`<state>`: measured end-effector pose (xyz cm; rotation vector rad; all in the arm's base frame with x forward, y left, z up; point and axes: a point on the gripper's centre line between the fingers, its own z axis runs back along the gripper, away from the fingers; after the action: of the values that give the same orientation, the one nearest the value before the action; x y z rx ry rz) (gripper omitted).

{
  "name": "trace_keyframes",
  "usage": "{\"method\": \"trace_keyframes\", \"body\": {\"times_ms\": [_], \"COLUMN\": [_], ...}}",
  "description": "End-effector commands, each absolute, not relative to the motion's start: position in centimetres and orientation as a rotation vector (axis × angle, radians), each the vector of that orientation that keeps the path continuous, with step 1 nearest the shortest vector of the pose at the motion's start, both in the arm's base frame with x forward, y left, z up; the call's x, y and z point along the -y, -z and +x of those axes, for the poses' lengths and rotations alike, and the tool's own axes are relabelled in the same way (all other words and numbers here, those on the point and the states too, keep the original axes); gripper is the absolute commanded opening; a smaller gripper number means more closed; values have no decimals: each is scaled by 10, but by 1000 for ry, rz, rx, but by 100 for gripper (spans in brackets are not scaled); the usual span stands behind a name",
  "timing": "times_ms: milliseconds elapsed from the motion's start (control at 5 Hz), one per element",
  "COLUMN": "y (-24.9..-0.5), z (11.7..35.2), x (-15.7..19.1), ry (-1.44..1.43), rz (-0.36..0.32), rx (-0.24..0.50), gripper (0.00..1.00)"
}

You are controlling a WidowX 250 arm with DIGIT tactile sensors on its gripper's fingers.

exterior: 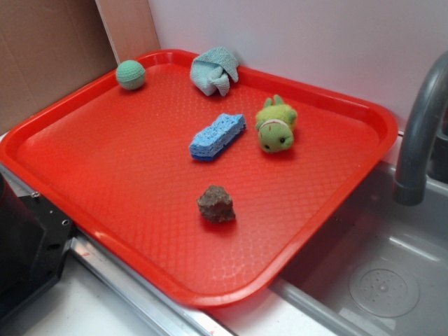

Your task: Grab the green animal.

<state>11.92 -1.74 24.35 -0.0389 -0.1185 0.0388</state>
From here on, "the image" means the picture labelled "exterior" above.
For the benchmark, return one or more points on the blue sponge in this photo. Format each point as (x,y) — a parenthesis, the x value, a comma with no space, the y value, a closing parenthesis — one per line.
(213,140)

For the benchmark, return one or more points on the green plush animal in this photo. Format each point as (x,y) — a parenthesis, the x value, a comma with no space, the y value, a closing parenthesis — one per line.
(275,125)

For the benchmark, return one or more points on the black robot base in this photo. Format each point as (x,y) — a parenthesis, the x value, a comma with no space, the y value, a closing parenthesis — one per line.
(35,238)

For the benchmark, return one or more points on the brown rock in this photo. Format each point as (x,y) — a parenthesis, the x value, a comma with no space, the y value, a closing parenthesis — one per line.
(216,205)

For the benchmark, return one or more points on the light blue folded cloth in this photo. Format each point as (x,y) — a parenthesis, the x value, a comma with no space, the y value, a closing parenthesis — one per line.
(213,70)

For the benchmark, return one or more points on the red plastic tray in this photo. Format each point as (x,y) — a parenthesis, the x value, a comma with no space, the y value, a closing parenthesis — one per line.
(118,163)

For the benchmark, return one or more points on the green dimpled ball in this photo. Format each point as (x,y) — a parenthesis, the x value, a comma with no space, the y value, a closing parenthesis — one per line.
(130,74)

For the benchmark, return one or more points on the light wooden board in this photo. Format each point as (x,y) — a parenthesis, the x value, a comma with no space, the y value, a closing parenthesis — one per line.
(129,26)

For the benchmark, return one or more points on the grey faucet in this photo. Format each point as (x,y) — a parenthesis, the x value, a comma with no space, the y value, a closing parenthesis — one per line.
(423,151)

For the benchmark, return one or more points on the grey plastic sink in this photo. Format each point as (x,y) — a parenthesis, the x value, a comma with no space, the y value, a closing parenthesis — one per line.
(375,267)

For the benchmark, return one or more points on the brown cardboard panel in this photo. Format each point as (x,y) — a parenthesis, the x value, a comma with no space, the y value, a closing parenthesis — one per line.
(49,49)

